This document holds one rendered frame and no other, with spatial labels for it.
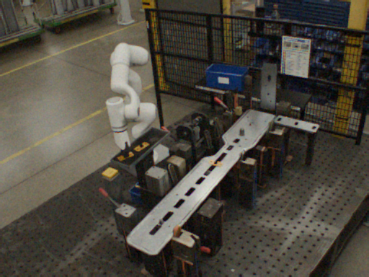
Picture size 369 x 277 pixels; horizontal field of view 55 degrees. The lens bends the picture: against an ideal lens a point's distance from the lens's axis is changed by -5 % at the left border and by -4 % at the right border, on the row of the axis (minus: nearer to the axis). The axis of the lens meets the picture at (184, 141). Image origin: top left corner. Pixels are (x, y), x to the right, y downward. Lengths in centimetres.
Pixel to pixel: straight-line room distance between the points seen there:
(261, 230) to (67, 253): 111
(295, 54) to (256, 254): 144
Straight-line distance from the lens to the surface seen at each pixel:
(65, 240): 229
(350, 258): 305
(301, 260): 205
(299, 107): 265
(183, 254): 170
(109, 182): 190
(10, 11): 891
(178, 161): 203
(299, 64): 277
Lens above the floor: 229
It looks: 34 degrees down
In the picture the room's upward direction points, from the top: 6 degrees counter-clockwise
